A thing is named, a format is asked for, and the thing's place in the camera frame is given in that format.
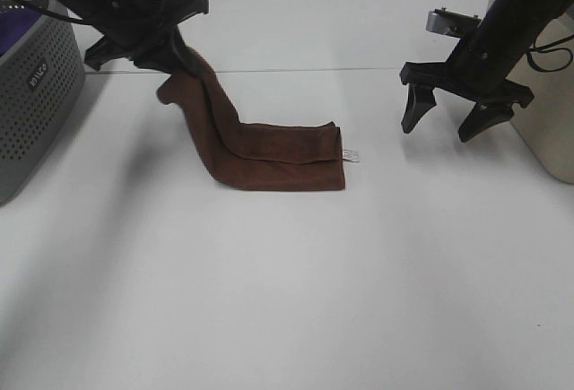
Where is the white towel care label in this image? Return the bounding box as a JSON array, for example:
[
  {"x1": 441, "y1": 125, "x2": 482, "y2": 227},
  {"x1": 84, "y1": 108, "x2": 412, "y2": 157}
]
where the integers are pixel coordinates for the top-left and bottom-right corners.
[{"x1": 343, "y1": 149, "x2": 361, "y2": 163}]

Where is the brown towel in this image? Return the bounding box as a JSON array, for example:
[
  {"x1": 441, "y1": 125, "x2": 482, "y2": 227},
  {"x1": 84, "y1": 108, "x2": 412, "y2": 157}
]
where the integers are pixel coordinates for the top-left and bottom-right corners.
[{"x1": 157, "y1": 56, "x2": 345, "y2": 192}]

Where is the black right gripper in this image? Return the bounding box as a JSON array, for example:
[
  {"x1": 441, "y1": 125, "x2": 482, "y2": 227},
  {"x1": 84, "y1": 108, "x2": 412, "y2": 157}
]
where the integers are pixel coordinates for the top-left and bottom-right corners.
[{"x1": 399, "y1": 44, "x2": 534, "y2": 108}]

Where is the grey perforated laundry basket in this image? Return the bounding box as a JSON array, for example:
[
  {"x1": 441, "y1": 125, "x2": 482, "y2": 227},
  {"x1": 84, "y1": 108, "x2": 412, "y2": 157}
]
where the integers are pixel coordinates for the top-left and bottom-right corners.
[{"x1": 1, "y1": 0, "x2": 85, "y2": 204}]

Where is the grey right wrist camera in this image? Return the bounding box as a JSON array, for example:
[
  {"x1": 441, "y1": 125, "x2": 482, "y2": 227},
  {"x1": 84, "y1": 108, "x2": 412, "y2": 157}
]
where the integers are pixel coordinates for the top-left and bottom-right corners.
[{"x1": 425, "y1": 8, "x2": 482, "y2": 39}]

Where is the purple cloth in basket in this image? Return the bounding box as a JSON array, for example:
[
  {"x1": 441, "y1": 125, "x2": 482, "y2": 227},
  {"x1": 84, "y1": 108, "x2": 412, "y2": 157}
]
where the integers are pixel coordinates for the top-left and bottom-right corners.
[{"x1": 1, "y1": 9, "x2": 42, "y2": 63}]

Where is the beige plastic basket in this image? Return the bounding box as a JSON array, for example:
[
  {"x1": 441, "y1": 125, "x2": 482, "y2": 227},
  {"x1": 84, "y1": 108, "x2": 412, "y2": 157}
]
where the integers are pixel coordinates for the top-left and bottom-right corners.
[{"x1": 487, "y1": 0, "x2": 573, "y2": 185}]

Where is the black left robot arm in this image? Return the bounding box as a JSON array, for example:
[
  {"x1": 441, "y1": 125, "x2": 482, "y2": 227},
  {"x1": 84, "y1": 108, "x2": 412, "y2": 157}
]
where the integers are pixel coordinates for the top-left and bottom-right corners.
[{"x1": 57, "y1": 0, "x2": 209, "y2": 77}]

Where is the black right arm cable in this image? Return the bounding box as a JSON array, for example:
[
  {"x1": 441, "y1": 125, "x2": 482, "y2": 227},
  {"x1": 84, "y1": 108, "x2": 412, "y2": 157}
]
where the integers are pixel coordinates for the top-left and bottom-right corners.
[{"x1": 524, "y1": 33, "x2": 574, "y2": 73}]

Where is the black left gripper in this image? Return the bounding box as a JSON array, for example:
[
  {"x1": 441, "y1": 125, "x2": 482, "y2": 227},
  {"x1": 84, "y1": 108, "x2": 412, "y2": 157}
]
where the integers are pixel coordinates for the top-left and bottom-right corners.
[{"x1": 84, "y1": 0, "x2": 209, "y2": 78}]

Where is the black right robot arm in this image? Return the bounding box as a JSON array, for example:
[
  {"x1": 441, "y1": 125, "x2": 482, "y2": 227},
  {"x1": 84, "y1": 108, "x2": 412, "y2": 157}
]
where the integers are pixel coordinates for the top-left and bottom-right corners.
[{"x1": 400, "y1": 0, "x2": 573, "y2": 129}]

